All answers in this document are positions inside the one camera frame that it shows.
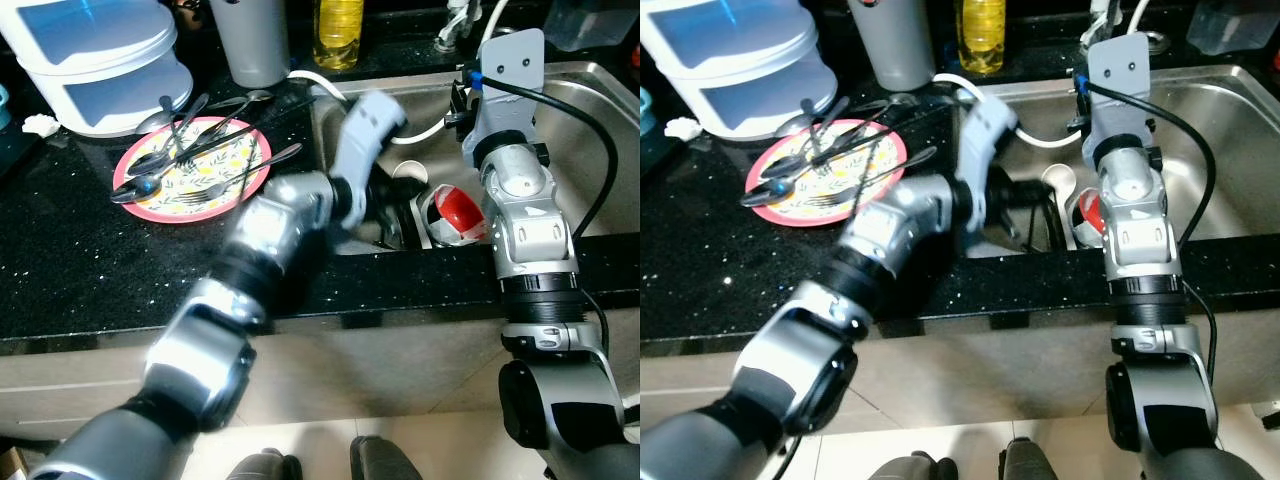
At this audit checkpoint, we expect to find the metal fork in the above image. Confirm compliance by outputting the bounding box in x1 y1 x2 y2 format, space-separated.
178 143 304 211
810 147 936 209

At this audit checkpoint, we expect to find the black kitchen utensil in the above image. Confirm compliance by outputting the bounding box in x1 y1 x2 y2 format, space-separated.
385 195 426 251
1030 185 1063 251

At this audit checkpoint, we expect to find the white ladle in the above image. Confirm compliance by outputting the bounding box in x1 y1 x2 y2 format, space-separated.
1040 163 1079 201
393 158 429 201

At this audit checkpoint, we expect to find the chrome faucet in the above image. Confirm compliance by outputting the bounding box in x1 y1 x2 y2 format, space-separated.
1078 0 1121 51
435 0 483 53

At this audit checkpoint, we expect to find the yellow dish soap bottle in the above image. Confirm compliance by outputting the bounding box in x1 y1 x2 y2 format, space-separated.
315 0 366 71
955 0 1006 76

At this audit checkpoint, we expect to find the stainless steel sink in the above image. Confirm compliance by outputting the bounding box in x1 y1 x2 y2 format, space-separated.
950 65 1280 251
308 60 641 256

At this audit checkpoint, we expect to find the clear plastic container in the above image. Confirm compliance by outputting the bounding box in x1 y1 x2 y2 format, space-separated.
545 0 641 53
1185 0 1280 56

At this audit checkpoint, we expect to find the pink rimmed floral plate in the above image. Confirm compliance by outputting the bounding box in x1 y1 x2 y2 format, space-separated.
745 118 908 226
112 117 273 223

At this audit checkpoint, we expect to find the beige base cabinet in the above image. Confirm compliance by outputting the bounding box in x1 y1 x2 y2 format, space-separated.
640 310 1280 426
0 305 641 441

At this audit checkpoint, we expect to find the grey vacuum flask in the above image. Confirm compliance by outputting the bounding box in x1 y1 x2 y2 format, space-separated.
848 0 936 93
208 0 293 89

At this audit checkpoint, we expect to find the dark grey robot right foot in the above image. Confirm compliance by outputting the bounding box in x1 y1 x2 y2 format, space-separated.
350 436 423 480
1000 437 1063 480

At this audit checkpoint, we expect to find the dark grey robot foot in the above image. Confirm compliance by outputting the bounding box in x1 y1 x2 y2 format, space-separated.
868 452 946 480
350 436 423 480
228 450 303 480
1000 437 1063 480

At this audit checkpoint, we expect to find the white lidded storage container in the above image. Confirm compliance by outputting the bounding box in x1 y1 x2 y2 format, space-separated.
0 0 193 138
640 0 819 136

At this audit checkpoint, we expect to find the dark grey robot left foot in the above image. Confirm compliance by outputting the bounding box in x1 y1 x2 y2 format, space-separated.
228 450 303 480
868 452 946 480

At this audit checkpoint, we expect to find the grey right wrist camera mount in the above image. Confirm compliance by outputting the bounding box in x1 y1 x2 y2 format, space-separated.
1080 32 1151 166
468 28 547 166

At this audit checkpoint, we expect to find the white hose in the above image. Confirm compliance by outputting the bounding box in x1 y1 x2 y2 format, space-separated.
288 0 511 146
930 0 1151 151

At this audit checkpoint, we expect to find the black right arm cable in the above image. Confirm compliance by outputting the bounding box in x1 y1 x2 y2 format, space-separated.
478 78 621 351
1085 82 1218 381

